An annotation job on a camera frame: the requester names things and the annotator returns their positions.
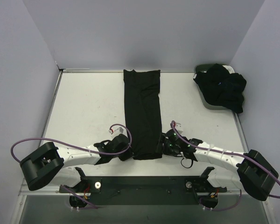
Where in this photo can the black t shirt pile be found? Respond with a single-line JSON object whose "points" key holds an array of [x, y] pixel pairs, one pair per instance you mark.
{"points": [[220, 88]]}

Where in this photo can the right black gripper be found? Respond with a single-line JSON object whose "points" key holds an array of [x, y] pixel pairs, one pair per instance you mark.
{"points": [[160, 145]]}

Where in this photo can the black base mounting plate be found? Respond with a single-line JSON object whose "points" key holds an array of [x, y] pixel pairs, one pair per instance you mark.
{"points": [[144, 190]]}

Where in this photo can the black printed t shirt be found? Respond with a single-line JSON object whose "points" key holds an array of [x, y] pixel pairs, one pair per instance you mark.
{"points": [[143, 113]]}

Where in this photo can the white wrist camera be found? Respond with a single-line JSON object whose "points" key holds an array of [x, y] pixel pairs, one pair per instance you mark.
{"points": [[178, 127], [115, 132]]}

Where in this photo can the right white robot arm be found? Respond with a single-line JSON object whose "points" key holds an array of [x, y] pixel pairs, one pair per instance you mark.
{"points": [[250, 171]]}

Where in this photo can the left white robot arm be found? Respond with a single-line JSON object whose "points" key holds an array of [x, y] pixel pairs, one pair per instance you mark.
{"points": [[50, 164]]}

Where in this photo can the white t shirt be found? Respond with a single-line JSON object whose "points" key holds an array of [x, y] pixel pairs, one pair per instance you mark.
{"points": [[229, 68]]}

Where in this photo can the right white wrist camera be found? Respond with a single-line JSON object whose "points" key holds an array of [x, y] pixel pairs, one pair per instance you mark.
{"points": [[178, 127]]}

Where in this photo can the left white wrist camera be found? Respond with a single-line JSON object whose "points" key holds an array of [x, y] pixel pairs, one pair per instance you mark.
{"points": [[115, 132]]}

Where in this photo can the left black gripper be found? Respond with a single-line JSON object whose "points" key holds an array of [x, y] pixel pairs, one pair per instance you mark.
{"points": [[127, 153]]}

